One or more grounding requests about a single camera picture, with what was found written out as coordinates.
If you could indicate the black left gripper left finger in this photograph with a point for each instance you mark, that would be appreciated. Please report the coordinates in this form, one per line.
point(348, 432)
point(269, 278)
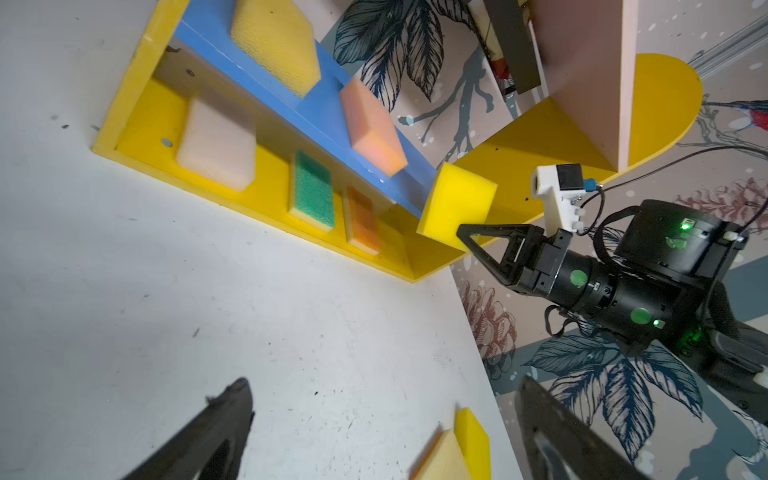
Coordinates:
point(211, 445)

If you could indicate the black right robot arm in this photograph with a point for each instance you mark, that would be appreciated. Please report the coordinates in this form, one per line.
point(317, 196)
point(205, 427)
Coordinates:
point(656, 275)

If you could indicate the yellow rectangular sponge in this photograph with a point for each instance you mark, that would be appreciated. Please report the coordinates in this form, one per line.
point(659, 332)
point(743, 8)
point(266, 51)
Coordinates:
point(278, 36)

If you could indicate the yellow wooden shelf unit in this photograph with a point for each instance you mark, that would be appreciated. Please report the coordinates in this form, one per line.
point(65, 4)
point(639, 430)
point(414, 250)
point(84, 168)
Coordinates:
point(438, 68)

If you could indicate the small bright yellow sponge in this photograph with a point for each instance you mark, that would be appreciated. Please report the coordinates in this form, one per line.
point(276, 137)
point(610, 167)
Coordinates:
point(458, 197)

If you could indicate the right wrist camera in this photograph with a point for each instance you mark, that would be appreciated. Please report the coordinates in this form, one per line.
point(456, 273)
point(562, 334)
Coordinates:
point(560, 187)

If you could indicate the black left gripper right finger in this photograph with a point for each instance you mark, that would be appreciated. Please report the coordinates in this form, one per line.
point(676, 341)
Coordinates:
point(560, 446)

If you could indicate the salmon pink sponge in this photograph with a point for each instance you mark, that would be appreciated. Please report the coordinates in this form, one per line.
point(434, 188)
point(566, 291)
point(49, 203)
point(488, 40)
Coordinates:
point(370, 129)

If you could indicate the green scouring sponge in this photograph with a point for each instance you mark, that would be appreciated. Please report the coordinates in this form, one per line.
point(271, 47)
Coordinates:
point(311, 193)

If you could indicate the pale pink sponge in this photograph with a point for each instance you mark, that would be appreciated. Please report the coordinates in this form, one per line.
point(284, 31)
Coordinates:
point(218, 143)

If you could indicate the cream beige sponge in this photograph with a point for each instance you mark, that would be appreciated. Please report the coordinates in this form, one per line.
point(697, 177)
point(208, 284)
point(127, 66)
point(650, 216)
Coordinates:
point(444, 461)

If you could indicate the orange scouring sponge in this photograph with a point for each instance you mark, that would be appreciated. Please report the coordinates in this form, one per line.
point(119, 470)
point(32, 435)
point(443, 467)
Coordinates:
point(360, 222)

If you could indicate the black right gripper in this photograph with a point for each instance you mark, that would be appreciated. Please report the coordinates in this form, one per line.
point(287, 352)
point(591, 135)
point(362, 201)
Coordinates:
point(635, 309)

